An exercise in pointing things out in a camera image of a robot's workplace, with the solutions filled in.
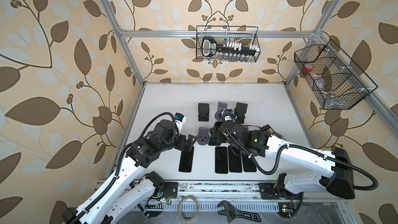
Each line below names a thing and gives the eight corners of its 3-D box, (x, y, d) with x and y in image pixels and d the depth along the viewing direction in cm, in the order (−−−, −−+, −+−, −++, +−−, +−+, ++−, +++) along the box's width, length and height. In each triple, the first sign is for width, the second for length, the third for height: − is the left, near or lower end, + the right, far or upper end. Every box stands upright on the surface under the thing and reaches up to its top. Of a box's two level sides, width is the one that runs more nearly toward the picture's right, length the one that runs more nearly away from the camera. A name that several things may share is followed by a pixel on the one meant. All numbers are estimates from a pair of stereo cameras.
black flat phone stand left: (198, 121, 102) (197, 112, 94) (198, 112, 107) (198, 103, 98) (208, 121, 102) (209, 112, 94) (208, 112, 107) (209, 103, 98)
